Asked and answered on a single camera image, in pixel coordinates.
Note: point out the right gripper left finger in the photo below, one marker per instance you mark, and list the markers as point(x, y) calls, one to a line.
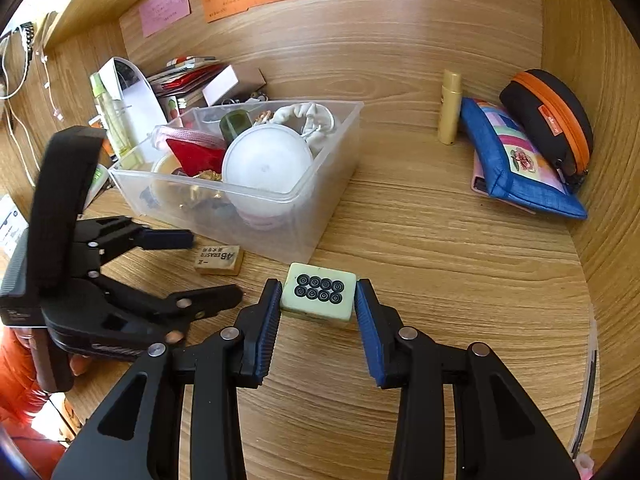
point(135, 431)

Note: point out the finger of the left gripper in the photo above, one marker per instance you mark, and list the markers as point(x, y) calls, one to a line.
point(195, 304)
point(117, 243)

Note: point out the green mahjong tile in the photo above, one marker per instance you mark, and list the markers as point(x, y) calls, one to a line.
point(319, 292)

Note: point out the cream tape roll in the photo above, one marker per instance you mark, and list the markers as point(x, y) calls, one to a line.
point(171, 187)

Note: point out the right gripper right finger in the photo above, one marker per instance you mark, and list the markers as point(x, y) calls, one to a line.
point(500, 433)

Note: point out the stack of books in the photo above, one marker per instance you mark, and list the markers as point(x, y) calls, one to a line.
point(179, 86)

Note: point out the blue patchwork pouch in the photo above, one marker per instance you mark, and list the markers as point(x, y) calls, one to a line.
point(514, 169)

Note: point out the pink round compact case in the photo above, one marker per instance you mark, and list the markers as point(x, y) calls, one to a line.
point(263, 165)

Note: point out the brown eraser block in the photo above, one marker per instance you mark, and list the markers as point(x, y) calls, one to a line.
point(219, 260)

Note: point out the small white cardboard box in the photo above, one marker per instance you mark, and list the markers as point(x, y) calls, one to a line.
point(234, 80)

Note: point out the clear plastic storage bin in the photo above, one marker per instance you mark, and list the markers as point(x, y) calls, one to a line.
point(314, 199)

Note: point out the white folded paper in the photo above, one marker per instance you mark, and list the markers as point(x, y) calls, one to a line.
point(133, 96)

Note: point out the pink phone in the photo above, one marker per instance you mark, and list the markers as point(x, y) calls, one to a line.
point(479, 185)

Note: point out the pink sticky note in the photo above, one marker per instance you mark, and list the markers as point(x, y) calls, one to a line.
point(157, 15)

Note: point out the yellow spray bottle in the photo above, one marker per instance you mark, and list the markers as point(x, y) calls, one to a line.
point(114, 117)

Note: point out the white drawstring pouch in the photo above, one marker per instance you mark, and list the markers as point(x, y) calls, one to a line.
point(313, 122)

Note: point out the dark green glass bottle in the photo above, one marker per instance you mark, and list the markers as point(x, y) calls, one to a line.
point(233, 124)

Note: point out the red velvet pouch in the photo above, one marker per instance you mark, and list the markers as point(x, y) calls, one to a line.
point(195, 158)

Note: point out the black orange zipper case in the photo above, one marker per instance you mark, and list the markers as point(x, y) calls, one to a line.
point(554, 120)

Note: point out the person left hand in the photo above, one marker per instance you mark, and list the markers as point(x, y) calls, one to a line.
point(46, 354)

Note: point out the green orange lotion bottle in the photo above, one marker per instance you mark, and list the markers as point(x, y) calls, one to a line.
point(99, 180)

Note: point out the pink mesh pouch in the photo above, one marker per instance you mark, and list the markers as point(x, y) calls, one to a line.
point(187, 137)

